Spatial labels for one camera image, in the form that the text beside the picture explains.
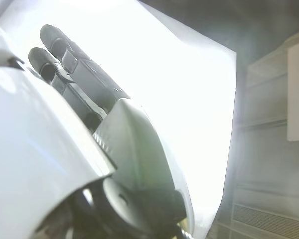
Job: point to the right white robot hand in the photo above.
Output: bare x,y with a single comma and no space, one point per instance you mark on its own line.
52,149

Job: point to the white backdrop cloth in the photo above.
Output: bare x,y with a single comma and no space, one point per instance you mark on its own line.
179,87

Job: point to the vent grille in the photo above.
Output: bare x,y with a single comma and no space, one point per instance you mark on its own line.
269,221

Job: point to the beige wall cabinet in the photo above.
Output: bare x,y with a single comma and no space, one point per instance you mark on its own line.
264,161

